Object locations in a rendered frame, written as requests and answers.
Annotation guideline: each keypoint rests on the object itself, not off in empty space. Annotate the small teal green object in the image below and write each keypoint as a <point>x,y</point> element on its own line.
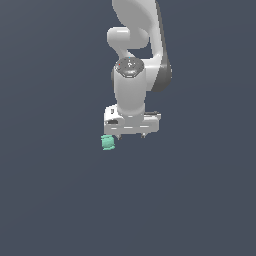
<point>108,142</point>

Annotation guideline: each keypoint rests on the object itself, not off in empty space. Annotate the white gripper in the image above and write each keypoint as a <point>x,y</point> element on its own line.
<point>130,125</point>

